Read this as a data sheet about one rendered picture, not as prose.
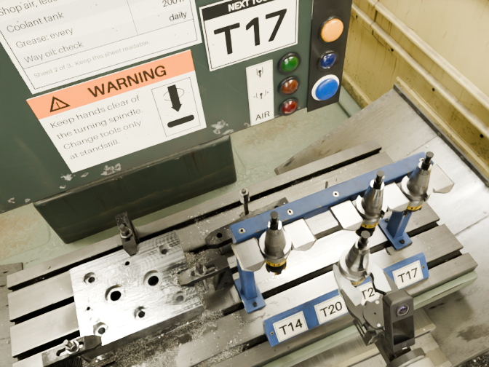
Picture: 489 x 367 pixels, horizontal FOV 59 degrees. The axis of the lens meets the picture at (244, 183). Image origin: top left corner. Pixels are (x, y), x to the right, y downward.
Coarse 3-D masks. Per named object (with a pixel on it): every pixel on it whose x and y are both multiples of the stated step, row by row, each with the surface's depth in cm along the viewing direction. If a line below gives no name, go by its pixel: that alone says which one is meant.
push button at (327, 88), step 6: (330, 78) 51; (324, 84) 51; (330, 84) 51; (336, 84) 52; (318, 90) 51; (324, 90) 51; (330, 90) 52; (336, 90) 52; (318, 96) 52; (324, 96) 52; (330, 96) 53
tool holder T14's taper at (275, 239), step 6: (270, 228) 80; (270, 234) 81; (276, 234) 81; (282, 234) 82; (264, 240) 85; (270, 240) 83; (276, 240) 82; (282, 240) 83; (270, 246) 84; (276, 246) 83; (282, 246) 84; (276, 252) 85
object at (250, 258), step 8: (248, 240) 88; (256, 240) 88; (232, 248) 87; (240, 248) 87; (248, 248) 87; (256, 248) 87; (240, 256) 86; (248, 256) 86; (256, 256) 86; (264, 256) 86; (240, 264) 85; (248, 264) 85; (256, 264) 85
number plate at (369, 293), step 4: (364, 284) 108; (368, 284) 108; (360, 288) 107; (364, 288) 108; (368, 288) 108; (372, 288) 108; (364, 292) 108; (368, 292) 108; (372, 292) 108; (376, 292) 109; (364, 296) 108; (368, 296) 108; (372, 296) 109; (376, 296) 109; (364, 300) 108; (368, 300) 109; (372, 300) 109
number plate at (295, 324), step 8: (280, 320) 104; (288, 320) 104; (296, 320) 105; (304, 320) 105; (280, 328) 104; (288, 328) 104; (296, 328) 105; (304, 328) 106; (280, 336) 104; (288, 336) 105
